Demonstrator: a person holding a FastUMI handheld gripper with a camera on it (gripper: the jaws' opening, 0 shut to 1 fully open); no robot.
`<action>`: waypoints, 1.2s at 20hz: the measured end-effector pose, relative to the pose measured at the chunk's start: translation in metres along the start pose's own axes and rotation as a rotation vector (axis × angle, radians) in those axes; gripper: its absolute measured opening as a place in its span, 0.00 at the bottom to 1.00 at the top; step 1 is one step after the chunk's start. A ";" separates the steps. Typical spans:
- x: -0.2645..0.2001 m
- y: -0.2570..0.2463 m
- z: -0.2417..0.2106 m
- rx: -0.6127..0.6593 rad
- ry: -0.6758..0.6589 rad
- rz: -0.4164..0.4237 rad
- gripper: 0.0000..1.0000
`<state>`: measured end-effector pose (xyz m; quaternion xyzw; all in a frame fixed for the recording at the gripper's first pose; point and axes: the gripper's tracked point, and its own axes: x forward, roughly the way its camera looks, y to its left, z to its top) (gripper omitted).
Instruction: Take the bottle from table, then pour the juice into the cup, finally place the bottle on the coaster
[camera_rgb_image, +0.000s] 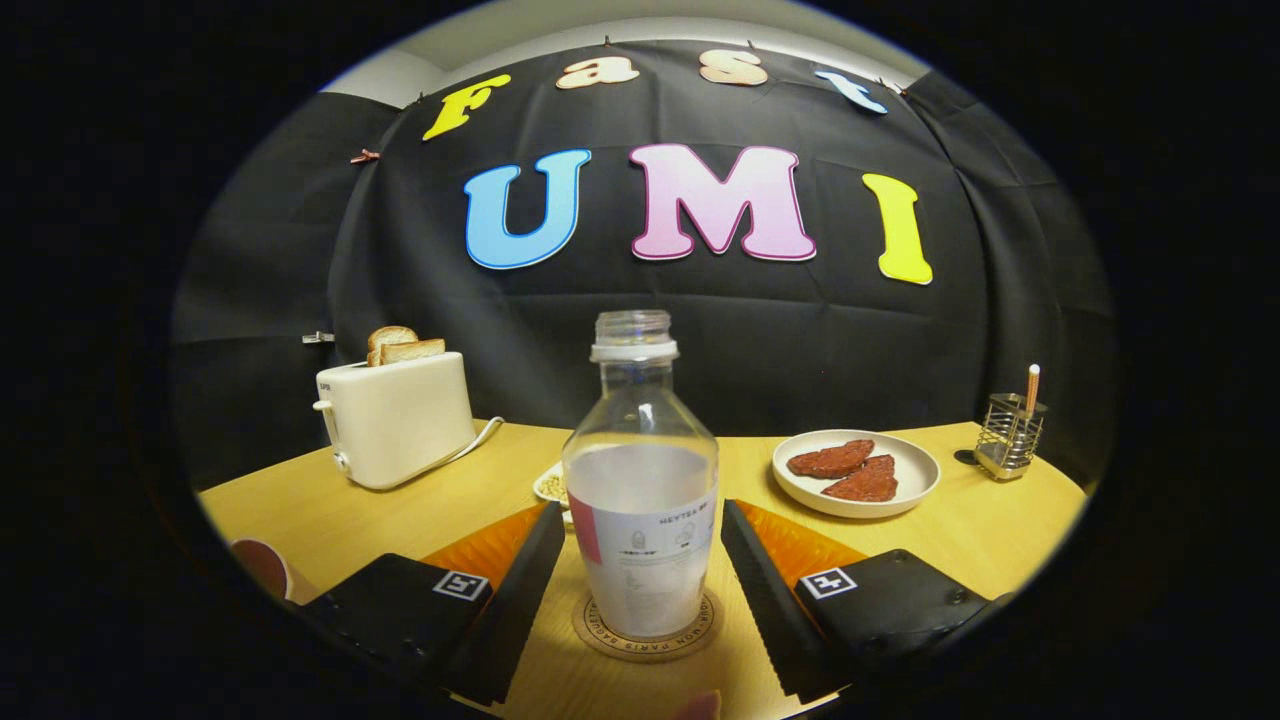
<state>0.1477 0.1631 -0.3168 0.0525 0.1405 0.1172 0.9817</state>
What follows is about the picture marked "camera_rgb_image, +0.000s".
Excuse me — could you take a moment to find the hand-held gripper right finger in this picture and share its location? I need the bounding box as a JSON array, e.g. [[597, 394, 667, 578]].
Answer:
[[720, 498, 1011, 705]]

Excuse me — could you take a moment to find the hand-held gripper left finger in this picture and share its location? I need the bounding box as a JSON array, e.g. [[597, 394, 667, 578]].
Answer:
[[300, 500, 567, 707]]

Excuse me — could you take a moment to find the round wooden coaster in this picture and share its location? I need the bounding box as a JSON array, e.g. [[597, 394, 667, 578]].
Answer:
[[572, 590, 723, 663]]

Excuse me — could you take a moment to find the clear juice bottle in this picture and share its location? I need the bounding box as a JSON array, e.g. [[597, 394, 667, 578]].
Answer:
[[562, 309, 721, 641]]

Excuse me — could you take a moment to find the cream cup with wooden handle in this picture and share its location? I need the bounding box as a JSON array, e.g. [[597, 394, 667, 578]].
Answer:
[[230, 538, 297, 602]]

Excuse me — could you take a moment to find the white divided seed dish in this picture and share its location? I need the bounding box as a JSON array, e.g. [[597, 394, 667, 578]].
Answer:
[[532, 460, 574, 527]]

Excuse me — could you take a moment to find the wooden table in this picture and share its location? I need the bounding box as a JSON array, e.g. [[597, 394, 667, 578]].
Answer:
[[198, 418, 1089, 720]]

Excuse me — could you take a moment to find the red meat piece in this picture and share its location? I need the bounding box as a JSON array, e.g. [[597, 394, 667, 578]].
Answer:
[[822, 455, 899, 503], [787, 439, 876, 480]]

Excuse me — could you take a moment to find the white plate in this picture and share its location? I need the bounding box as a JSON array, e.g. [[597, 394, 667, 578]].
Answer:
[[771, 429, 942, 519]]

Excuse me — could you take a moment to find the cream toaster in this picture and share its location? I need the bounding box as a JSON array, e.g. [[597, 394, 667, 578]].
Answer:
[[313, 351, 478, 491]]

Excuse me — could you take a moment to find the toast slice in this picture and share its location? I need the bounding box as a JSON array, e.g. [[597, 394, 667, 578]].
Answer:
[[367, 326, 419, 366], [378, 339, 447, 366]]

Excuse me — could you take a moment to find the white toaster cable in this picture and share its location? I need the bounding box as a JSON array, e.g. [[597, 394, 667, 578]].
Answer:
[[440, 416, 506, 471]]

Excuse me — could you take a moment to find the metal wire utensil holder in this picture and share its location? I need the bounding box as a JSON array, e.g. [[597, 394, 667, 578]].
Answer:
[[974, 393, 1048, 482]]

